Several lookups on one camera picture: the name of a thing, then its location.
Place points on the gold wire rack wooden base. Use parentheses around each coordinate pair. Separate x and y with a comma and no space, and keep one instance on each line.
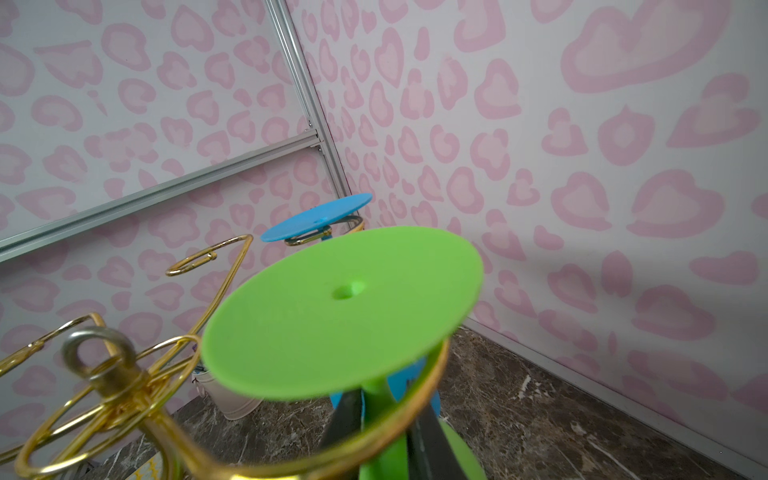
(128,390)

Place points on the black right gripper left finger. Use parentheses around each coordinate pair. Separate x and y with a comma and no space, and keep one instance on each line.
(346,419)

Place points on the pink pen holder cup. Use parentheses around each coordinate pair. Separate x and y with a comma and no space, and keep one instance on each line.
(233,406)

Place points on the green wine glass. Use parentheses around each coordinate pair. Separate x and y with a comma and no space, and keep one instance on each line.
(344,315)

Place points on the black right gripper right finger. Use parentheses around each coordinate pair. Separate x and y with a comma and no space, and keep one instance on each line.
(429,454)

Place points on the aluminium frame strut left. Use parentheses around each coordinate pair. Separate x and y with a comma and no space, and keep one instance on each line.
(318,136)

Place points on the back blue wine glass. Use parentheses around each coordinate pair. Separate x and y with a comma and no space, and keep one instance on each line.
(316,224)

